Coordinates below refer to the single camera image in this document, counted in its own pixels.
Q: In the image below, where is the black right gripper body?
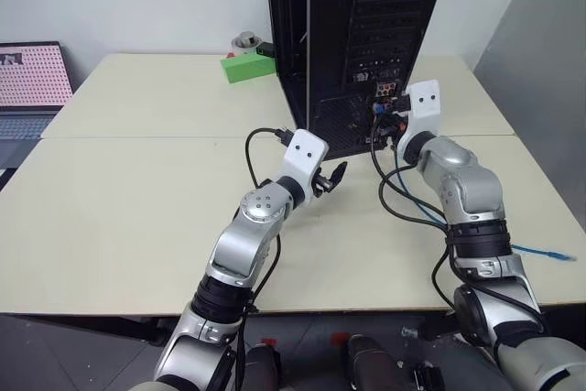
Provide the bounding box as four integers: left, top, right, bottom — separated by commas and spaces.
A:
391, 93, 414, 137

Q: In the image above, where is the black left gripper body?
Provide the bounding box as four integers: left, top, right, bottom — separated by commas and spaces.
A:
312, 168, 336, 197

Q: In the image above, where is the blue ethernet cable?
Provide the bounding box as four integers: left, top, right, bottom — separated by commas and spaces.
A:
372, 102, 579, 264

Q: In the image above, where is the black computer tower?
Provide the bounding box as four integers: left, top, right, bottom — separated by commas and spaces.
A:
263, 0, 454, 160

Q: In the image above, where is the green rectangular box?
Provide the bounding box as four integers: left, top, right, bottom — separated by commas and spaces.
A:
220, 52, 278, 86

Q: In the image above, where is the grey round tape roll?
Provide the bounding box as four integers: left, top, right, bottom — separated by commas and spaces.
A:
230, 29, 264, 56

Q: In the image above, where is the dark rounded shape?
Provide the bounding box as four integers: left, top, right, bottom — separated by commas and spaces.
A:
344, 334, 406, 391
245, 342, 283, 391
410, 362, 446, 391

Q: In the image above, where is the open grey laptop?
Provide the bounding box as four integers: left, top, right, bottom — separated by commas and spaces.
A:
0, 40, 75, 168

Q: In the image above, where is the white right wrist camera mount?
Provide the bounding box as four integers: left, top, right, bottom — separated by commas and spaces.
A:
395, 79, 443, 166

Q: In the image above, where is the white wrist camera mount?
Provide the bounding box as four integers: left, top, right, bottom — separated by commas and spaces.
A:
395, 79, 443, 166
282, 128, 331, 205

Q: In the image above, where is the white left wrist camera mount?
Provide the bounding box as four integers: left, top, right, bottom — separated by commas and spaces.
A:
282, 128, 331, 205

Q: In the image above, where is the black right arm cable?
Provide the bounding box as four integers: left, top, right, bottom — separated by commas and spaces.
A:
369, 117, 460, 320

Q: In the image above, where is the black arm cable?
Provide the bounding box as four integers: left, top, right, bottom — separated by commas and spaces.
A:
369, 117, 460, 320
235, 126, 295, 391

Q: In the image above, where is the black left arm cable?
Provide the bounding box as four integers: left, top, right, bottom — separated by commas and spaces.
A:
235, 126, 295, 391

